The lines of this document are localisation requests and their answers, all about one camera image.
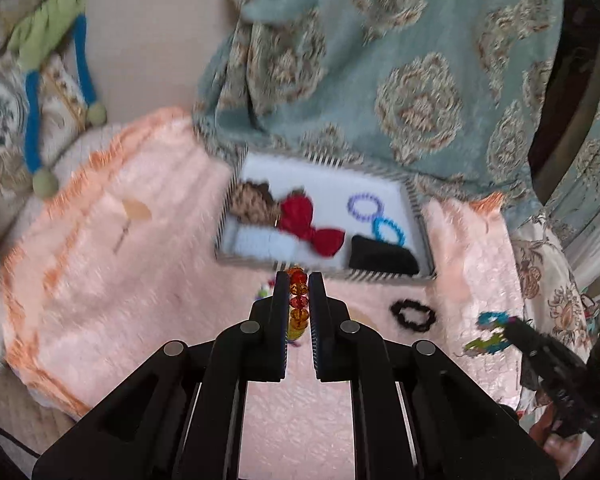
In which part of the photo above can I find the teal damask patterned drape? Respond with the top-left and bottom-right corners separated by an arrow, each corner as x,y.
192,0 -> 600,281

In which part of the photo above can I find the blue bead bracelet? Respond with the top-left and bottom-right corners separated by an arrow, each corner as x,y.
371,216 -> 406,247

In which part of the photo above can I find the purple bead bracelet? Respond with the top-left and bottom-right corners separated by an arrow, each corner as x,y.
347,192 -> 385,221

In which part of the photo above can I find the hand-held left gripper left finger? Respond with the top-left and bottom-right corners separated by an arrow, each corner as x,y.
32,271 -> 293,480

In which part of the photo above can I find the floral embroidered cushion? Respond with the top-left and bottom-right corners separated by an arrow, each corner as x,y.
0,52 -> 106,206

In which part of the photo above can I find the black fabric pouch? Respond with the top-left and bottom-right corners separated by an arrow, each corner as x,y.
349,235 -> 421,276

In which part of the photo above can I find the multicolour glass bead bracelet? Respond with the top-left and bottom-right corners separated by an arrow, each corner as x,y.
257,267 -> 311,346

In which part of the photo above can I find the red satin bow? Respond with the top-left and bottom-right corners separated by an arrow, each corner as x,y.
278,189 -> 347,260

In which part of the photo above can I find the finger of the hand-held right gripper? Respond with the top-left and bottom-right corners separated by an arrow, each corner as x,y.
505,317 -> 587,377

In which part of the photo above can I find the person's right hand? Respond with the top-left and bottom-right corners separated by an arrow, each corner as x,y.
530,405 -> 600,467

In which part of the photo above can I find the green and blue plush toy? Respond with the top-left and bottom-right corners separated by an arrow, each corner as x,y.
7,0 -> 108,199

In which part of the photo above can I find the leopard print hair bow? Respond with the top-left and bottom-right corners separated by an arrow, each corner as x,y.
229,181 -> 284,227

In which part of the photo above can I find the beige patterned bolster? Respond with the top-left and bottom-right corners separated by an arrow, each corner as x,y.
0,0 -> 83,73

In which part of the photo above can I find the light blue fluffy scrunchie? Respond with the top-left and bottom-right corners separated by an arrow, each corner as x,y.
232,227 -> 306,264

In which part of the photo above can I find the dark wooden furniture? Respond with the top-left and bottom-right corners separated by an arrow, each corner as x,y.
527,0 -> 600,206

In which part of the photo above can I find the beige floral cloth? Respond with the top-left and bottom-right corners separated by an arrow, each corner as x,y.
510,210 -> 600,413

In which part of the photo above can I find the teal green hair tie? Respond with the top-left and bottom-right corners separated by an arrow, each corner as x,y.
464,311 -> 523,356

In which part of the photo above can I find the pink quilted blanket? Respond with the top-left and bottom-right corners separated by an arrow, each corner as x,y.
0,107 -> 527,480

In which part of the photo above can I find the striped shallow cardboard box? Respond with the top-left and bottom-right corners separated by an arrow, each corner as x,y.
214,147 -> 437,286

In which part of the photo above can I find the black hair scrunchie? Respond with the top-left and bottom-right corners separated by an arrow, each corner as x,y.
390,298 -> 437,333

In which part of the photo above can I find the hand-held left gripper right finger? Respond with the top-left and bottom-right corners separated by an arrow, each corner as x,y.
307,272 -> 561,480

